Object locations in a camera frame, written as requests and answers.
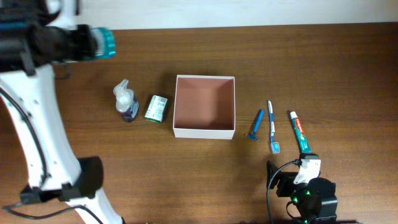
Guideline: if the blue mouthwash bottle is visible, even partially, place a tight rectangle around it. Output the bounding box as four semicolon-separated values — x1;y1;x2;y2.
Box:
90;27;116;59

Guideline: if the clear purple soap pump bottle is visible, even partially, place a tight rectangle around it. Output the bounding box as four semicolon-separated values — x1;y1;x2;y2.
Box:
113;79;139;123

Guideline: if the green white soap box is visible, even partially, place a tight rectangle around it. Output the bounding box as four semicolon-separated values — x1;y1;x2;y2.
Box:
144;95;169;123

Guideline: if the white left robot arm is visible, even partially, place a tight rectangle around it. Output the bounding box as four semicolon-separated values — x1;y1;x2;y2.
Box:
1;1;124;223

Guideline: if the blue white toothbrush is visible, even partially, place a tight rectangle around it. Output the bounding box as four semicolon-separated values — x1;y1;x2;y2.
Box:
267;101;280;154

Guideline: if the green red toothpaste tube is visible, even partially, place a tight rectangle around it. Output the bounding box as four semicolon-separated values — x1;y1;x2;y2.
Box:
290;111;312;154

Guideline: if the blue disposable razor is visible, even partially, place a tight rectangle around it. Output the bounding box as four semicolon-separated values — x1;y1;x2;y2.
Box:
246;110;264;141

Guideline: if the white cardboard box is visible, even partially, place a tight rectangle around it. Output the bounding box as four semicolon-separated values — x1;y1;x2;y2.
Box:
173;75;236;140

